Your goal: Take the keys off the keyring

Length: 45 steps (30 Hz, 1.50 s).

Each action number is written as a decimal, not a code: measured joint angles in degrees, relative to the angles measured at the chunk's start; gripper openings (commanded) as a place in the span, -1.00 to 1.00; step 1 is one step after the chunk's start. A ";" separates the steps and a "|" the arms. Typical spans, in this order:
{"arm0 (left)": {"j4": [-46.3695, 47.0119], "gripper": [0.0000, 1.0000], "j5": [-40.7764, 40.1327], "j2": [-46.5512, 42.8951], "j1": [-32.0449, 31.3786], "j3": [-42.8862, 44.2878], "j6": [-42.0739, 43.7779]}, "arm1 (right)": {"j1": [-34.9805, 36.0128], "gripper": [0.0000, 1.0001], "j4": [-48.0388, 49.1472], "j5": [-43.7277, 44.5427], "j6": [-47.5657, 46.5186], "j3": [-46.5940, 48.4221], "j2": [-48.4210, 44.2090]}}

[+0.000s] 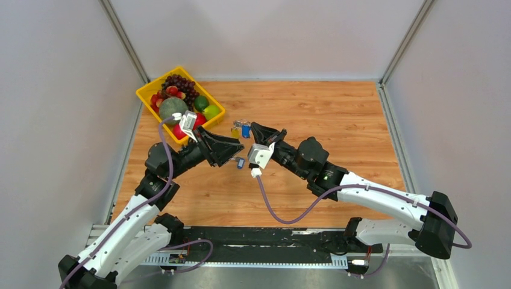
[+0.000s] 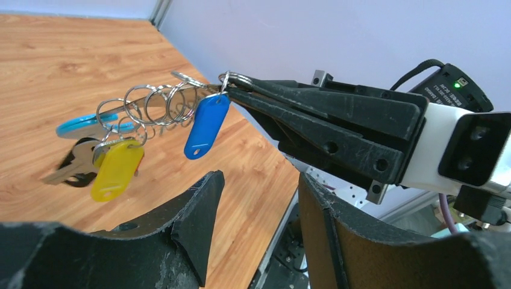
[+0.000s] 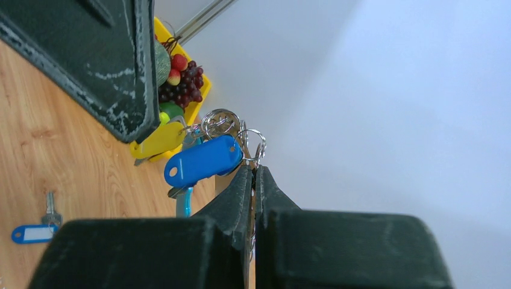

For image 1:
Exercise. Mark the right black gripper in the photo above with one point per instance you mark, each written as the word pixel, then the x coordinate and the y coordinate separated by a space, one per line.
pixel 263 135

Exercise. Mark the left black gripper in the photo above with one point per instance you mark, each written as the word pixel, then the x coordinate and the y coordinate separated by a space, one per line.
pixel 221 149

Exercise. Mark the key with blue tag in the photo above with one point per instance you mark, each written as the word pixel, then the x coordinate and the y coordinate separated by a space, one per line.
pixel 246 131

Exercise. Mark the metal key plate blue handle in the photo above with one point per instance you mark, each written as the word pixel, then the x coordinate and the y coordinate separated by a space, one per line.
pixel 240 123

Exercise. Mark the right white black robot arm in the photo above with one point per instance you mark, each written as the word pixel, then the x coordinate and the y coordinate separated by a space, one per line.
pixel 427 222

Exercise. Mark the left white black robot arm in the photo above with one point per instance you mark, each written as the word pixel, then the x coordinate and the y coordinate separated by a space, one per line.
pixel 135 207

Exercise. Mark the loose key blue tag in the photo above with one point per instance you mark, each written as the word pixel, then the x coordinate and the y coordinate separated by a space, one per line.
pixel 240 162

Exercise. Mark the light green apple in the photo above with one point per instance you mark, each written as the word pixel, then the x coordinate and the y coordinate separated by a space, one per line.
pixel 211 111

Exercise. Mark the red pink apple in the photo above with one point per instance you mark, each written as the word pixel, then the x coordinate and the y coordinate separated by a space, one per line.
pixel 178 133

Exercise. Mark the dark green lime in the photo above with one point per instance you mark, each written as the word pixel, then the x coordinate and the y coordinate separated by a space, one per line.
pixel 201 103

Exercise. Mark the green melon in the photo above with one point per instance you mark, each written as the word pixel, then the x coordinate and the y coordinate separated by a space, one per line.
pixel 171 106

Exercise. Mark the dark purple grape bunch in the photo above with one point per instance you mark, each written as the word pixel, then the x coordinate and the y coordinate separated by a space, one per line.
pixel 178 86

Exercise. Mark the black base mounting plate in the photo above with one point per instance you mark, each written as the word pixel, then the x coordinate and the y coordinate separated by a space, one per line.
pixel 265 248

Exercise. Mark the yellow plastic fruit basket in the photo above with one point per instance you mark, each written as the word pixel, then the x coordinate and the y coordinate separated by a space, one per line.
pixel 144 93

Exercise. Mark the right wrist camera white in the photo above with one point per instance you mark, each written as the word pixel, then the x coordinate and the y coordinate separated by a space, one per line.
pixel 258 156

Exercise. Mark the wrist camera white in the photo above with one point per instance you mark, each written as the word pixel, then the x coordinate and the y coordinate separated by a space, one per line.
pixel 186 122
pixel 258 156

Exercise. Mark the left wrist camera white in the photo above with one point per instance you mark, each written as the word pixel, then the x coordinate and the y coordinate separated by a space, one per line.
pixel 186 122

